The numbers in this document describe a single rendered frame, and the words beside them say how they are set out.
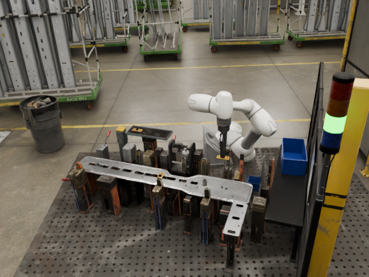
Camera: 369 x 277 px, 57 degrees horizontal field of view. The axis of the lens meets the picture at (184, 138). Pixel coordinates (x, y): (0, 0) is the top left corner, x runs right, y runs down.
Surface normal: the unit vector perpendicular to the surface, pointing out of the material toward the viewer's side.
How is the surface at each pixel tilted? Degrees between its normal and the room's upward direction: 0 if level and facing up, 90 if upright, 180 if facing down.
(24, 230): 0
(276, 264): 0
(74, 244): 0
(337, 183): 90
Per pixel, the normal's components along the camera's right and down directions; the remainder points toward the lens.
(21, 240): -0.04, -0.87
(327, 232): -0.33, 0.48
